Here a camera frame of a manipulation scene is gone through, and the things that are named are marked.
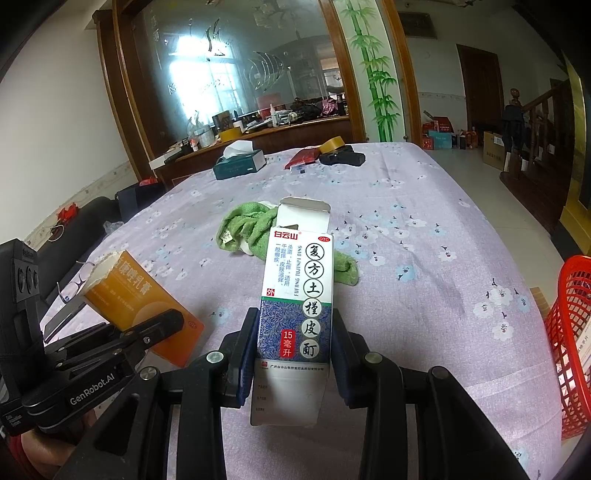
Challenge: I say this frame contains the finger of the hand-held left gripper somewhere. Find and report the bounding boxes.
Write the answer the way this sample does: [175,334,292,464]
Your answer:
[42,294,90,346]
[45,308,186,371]

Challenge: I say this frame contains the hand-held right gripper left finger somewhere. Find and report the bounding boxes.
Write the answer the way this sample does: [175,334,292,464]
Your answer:
[53,307,260,480]

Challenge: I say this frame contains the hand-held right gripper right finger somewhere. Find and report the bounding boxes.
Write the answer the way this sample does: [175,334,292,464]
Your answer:
[331,307,532,480]

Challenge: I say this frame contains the orange cardboard box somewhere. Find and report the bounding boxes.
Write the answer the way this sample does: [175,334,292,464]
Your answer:
[82,250,205,368]

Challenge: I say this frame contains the white and blue box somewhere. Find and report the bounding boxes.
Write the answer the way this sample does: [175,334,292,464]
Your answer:
[250,196,334,428]

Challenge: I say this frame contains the red plastic basket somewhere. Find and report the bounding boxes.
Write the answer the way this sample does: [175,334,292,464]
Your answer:
[544,255,591,441]

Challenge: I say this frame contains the person's left hand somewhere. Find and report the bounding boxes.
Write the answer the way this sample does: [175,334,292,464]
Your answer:
[18,428,86,474]

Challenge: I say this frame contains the eyeglasses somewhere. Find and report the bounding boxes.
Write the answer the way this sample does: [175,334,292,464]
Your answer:
[56,261,98,304]

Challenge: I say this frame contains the black chair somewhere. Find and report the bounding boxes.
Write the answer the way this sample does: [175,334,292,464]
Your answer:
[115,181,166,222]

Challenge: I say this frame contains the green cloth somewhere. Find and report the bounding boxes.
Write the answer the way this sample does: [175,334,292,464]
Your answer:
[217,199,360,287]

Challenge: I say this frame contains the purple floral tablecloth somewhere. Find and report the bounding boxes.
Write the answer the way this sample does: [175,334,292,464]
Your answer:
[39,141,566,480]

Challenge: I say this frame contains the teal tissue box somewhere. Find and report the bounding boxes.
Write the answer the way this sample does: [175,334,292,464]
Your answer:
[212,141,267,181]

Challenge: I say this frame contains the black pouch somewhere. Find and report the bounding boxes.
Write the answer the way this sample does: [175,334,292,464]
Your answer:
[320,144,366,167]

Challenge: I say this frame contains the red packet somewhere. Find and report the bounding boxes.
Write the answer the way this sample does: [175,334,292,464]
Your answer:
[284,147,321,171]

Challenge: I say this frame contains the wooden sideboard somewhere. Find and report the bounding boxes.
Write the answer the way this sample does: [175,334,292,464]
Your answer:
[150,115,352,185]

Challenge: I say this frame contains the brown cardboard box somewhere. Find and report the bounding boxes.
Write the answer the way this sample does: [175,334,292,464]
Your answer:
[482,131,509,171]

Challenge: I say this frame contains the etched glass partition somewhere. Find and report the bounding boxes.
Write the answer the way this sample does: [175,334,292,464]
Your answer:
[139,0,365,153]

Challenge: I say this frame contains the dark jacket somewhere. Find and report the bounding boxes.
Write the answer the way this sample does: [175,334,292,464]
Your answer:
[502,104,527,153]

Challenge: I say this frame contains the bamboo painted panel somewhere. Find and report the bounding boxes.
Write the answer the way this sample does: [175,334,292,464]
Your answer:
[335,0,407,144]

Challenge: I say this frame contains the wooden staircase railing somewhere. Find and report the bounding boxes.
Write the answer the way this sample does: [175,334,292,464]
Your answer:
[501,78,573,232]

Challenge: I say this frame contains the dark wooden door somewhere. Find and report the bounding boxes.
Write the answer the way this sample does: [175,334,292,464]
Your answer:
[457,44,504,134]

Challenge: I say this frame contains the golden door frame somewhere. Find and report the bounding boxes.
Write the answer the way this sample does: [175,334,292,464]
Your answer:
[561,60,591,259]

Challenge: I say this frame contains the dark framed wall plaque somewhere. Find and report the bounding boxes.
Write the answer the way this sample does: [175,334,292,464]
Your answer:
[397,11,437,40]

